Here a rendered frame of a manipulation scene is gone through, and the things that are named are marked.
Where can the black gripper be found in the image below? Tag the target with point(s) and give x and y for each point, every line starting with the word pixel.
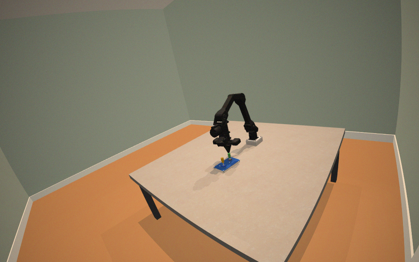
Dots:
pixel 230 142

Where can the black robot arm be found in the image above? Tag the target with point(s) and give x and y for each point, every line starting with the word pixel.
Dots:
pixel 220 120

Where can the blue circuit board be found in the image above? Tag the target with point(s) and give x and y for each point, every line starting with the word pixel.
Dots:
pixel 225 164

